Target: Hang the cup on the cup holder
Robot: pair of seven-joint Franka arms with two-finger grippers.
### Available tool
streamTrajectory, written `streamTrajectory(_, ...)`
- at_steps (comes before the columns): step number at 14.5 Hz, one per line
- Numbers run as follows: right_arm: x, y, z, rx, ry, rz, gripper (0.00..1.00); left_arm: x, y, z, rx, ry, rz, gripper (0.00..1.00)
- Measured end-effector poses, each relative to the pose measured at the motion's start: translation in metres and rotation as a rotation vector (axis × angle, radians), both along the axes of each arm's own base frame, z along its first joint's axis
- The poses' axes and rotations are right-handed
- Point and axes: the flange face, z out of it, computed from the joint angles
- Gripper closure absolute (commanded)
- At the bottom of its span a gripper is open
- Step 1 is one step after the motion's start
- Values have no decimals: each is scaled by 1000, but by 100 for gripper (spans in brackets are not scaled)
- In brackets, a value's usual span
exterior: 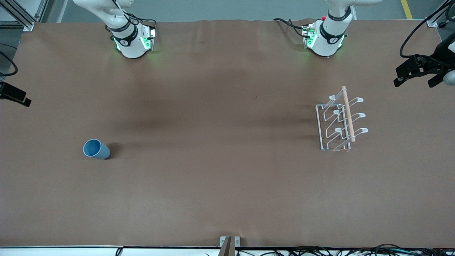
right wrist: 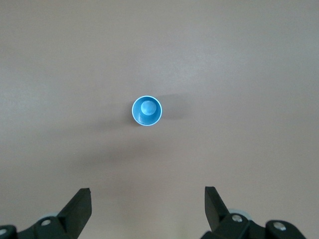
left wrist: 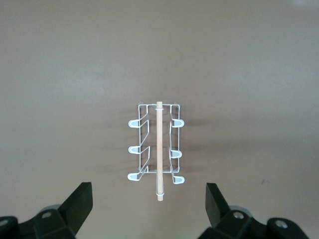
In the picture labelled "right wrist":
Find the blue plastic cup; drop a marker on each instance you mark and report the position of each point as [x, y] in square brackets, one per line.
[147, 110]

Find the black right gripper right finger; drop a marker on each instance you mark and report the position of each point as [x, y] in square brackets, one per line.
[215, 214]

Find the brown table mat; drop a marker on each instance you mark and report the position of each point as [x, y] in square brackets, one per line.
[74, 74]

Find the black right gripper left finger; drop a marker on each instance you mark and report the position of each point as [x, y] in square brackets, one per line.
[74, 214]

